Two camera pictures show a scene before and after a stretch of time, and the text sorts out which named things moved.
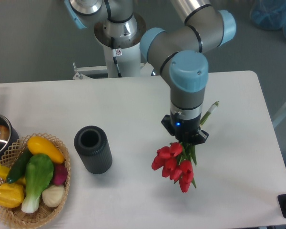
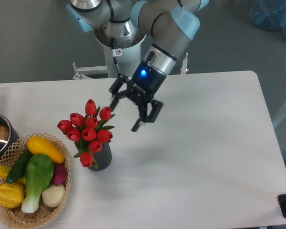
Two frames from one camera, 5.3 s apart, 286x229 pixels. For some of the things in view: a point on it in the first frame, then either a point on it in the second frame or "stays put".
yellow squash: x=39 y=145 stays put
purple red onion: x=60 y=174 stays put
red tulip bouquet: x=176 y=160 to x=88 y=131
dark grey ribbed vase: x=91 y=143 stays put
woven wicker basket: x=15 y=217 stays put
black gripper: x=186 y=130 to x=145 y=82
